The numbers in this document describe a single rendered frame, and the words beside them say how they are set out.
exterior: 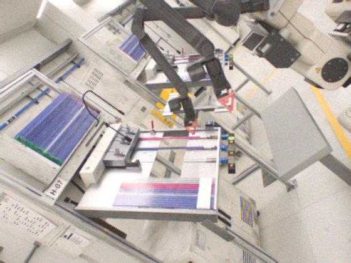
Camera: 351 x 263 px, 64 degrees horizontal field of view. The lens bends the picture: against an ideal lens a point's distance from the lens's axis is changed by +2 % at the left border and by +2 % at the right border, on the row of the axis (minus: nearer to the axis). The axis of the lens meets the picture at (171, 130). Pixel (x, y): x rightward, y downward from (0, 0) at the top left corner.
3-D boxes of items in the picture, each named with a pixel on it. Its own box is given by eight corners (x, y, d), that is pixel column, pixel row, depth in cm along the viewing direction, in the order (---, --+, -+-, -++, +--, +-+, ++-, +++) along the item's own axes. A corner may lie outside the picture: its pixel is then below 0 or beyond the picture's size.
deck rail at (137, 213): (217, 219, 129) (216, 210, 126) (217, 223, 127) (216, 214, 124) (79, 213, 145) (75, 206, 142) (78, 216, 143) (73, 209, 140)
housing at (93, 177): (126, 139, 198) (121, 123, 190) (99, 191, 158) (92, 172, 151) (115, 139, 200) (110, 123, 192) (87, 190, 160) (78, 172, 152)
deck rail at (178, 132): (220, 134, 184) (220, 126, 180) (220, 136, 182) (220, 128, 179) (121, 137, 200) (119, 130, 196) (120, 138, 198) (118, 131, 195)
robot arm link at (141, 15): (128, 5, 134) (132, 8, 143) (130, 36, 138) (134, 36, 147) (222, 0, 131) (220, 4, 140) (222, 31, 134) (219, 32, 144)
